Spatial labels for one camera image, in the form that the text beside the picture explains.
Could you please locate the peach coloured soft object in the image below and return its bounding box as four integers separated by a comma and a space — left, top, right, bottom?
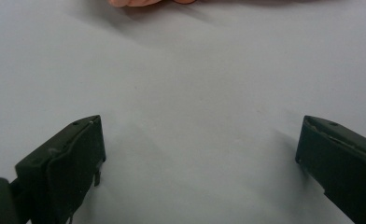
106, 0, 164, 8

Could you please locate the light grey table mat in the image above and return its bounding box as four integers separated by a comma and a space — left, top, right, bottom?
0, 0, 366, 224

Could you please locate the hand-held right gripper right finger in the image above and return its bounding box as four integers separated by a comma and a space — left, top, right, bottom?
295, 115, 366, 224

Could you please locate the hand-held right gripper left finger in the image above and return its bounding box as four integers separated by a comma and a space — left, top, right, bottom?
15, 115, 106, 224

